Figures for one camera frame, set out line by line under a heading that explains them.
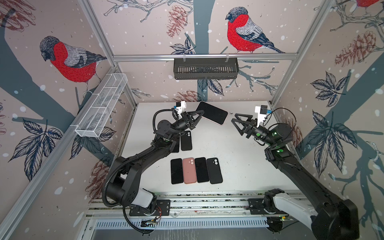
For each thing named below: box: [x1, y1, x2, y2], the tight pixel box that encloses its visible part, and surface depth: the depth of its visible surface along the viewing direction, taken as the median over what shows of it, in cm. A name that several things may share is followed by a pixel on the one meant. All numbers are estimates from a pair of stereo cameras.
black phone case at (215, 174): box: [206, 157, 223, 184], surface depth 88 cm
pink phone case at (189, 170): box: [182, 157, 198, 184], surface depth 87 cm
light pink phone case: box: [196, 100, 229, 126], surface depth 69 cm
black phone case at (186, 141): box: [180, 130, 193, 151], surface depth 100 cm
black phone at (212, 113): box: [197, 101, 228, 125], surface depth 69 cm
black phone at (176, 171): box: [170, 158, 184, 185], surface depth 89 cm
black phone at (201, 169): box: [194, 157, 209, 183], surface depth 87 cm
